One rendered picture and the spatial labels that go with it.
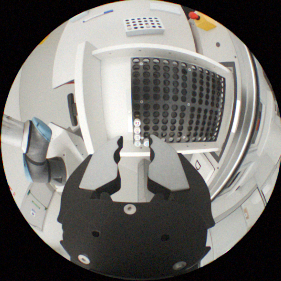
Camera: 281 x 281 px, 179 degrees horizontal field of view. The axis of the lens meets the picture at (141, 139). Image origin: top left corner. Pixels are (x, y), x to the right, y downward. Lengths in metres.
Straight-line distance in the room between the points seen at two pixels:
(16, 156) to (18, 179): 0.60
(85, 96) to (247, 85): 0.33
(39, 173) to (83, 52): 0.41
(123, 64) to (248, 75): 0.29
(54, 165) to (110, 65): 0.43
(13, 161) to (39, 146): 2.88
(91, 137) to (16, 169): 3.16
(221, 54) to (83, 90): 0.35
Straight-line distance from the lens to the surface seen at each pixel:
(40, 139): 0.38
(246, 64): 0.27
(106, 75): 0.26
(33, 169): 0.43
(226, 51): 0.33
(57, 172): 0.48
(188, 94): 0.21
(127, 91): 0.24
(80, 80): 0.19
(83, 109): 0.19
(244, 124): 0.26
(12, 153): 3.21
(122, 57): 0.27
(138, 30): 0.36
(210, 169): 0.33
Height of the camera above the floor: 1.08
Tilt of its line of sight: 61 degrees down
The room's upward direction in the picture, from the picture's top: 177 degrees clockwise
